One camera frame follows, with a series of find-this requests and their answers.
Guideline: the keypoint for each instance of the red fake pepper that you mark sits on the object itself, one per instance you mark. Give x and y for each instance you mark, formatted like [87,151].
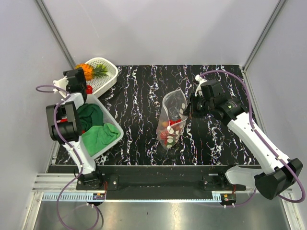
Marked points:
[89,89]

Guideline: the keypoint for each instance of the orange fake pineapple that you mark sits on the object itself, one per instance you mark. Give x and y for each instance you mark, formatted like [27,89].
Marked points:
[93,72]

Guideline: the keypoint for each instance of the polka dot zip top bag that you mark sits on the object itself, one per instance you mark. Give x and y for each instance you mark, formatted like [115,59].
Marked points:
[173,105]

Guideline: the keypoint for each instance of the red fake cherry bunch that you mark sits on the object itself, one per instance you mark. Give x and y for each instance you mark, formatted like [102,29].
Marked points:
[170,132]

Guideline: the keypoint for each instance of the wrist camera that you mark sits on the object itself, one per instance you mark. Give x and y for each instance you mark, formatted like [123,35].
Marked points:
[60,84]
[207,88]

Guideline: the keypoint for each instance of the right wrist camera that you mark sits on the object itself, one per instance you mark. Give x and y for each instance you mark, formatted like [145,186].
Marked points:
[207,88]

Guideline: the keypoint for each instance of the light green cloth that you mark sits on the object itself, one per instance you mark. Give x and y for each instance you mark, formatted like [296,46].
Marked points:
[99,137]

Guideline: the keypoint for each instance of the white perforated basket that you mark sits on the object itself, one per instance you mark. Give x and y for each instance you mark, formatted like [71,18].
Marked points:
[100,85]

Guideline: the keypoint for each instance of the red cloth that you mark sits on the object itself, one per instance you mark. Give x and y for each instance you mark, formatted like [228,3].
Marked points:
[62,120]

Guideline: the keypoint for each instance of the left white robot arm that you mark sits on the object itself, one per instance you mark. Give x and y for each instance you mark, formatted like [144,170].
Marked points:
[65,127]

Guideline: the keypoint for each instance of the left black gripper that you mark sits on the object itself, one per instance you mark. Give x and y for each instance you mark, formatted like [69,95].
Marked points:
[81,74]

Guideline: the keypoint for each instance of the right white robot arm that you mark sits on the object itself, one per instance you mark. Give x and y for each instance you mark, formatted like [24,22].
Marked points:
[277,173]

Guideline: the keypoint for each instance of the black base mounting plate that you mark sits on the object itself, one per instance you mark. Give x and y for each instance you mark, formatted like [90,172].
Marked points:
[208,178]

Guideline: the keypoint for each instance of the white cable duct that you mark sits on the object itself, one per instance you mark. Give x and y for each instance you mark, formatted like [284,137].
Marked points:
[89,197]

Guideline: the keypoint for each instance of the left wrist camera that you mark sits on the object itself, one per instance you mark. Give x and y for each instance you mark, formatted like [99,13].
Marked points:
[60,84]

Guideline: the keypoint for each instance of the dark green cloth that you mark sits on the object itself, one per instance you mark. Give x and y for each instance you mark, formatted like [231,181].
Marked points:
[90,114]

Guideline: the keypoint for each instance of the black marble pattern mat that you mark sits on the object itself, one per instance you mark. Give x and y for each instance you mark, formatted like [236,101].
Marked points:
[135,102]

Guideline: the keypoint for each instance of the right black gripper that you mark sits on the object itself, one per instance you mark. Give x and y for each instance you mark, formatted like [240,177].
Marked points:
[190,109]

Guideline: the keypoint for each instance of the white cloth bin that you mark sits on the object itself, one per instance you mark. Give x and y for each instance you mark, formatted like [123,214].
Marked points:
[107,119]

